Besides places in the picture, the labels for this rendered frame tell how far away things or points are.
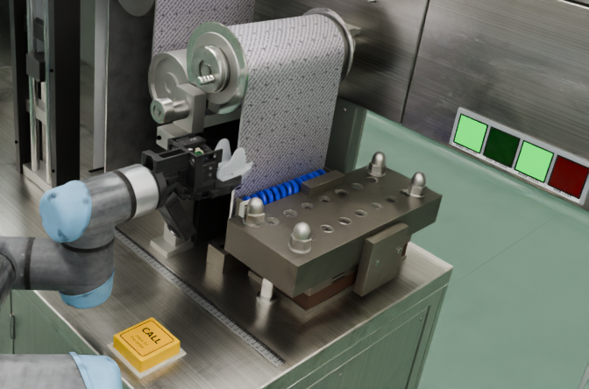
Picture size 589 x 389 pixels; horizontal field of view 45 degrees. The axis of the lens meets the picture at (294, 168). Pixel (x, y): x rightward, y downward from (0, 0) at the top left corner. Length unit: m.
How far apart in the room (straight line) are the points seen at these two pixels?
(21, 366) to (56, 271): 0.37
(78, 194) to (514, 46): 0.70
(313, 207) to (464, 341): 1.58
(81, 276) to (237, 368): 0.26
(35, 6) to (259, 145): 0.48
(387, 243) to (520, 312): 1.81
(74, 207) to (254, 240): 0.30
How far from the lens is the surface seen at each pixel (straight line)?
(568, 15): 1.16
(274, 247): 1.10
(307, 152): 1.30
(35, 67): 1.38
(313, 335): 1.15
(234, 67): 1.11
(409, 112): 1.32
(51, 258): 1.04
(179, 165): 1.06
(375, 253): 1.20
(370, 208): 1.26
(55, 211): 0.98
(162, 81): 1.28
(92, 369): 0.68
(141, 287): 1.21
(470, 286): 3.04
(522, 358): 2.76
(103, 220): 1.00
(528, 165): 1.21
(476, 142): 1.25
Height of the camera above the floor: 1.64
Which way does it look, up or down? 27 degrees down
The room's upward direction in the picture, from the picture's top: 9 degrees clockwise
